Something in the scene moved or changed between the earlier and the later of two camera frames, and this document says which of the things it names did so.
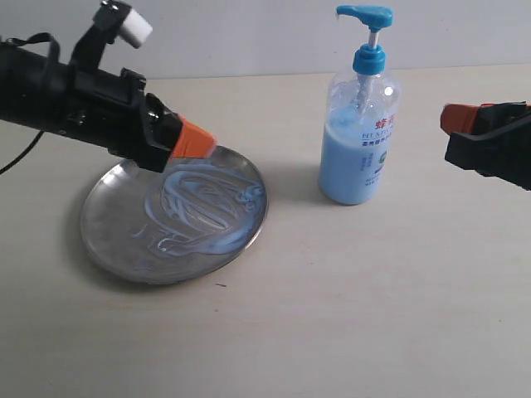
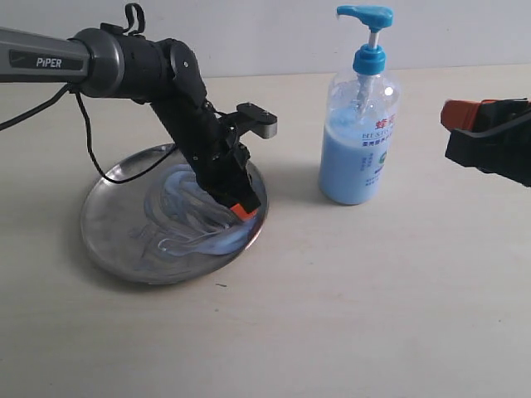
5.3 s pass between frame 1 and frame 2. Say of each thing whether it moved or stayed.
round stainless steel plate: stayed
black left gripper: moved
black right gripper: stayed
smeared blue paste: stayed
